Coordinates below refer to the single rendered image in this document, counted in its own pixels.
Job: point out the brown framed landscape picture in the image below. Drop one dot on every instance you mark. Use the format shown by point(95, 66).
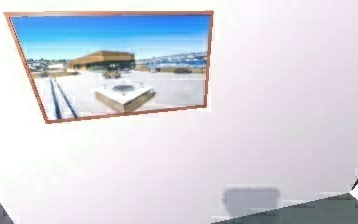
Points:
point(113, 63)

